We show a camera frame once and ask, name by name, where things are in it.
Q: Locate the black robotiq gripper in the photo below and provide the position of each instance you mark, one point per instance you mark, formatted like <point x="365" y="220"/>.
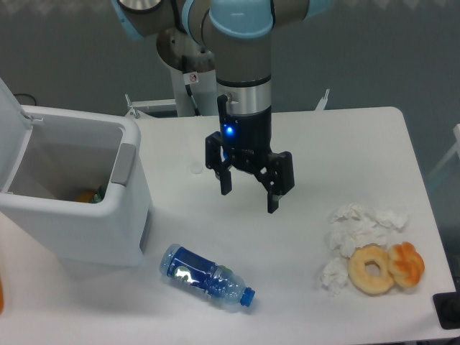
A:
<point x="245" y="140"/>

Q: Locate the white trash can lid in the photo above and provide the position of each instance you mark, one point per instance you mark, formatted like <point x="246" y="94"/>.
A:
<point x="16" y="130"/>

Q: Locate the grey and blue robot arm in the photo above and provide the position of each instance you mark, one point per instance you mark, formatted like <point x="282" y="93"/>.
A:
<point x="238" y="35"/>

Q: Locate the white trash can body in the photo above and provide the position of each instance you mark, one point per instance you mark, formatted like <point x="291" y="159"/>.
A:
<point x="70" y="152"/>

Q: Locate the blue labelled plastic bottle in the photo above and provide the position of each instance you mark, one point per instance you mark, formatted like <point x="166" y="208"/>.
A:
<point x="216" y="282"/>

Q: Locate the large crumpled white tissue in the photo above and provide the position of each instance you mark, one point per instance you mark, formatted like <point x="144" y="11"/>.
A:
<point x="354" y="226"/>

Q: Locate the small crumpled white tissue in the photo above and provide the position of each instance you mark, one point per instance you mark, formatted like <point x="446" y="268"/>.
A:
<point x="335" y="276"/>

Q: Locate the green item in bin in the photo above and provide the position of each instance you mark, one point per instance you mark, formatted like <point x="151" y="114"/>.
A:
<point x="98" y="195"/>

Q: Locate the orange item in bin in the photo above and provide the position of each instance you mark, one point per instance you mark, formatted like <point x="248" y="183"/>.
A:
<point x="85" y="196"/>

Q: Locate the orange twisted pastry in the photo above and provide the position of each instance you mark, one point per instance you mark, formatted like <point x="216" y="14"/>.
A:
<point x="405" y="264"/>

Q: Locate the white furniture at right edge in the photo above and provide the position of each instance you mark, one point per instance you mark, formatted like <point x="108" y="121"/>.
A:
<point x="446" y="166"/>

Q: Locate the black device at edge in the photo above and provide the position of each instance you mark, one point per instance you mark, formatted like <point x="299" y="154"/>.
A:
<point x="447" y="309"/>

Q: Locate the orange object at left edge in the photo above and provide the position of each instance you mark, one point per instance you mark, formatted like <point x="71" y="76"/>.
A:
<point x="1" y="297"/>

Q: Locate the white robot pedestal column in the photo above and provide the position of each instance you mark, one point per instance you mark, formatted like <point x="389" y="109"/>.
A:
<point x="192" y="71"/>

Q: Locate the white metal base frame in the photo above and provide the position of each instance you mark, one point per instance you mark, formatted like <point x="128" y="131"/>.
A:
<point x="168" y="107"/>

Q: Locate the plain ring donut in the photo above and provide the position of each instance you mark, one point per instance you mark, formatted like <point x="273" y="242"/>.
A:
<point x="368" y="270"/>

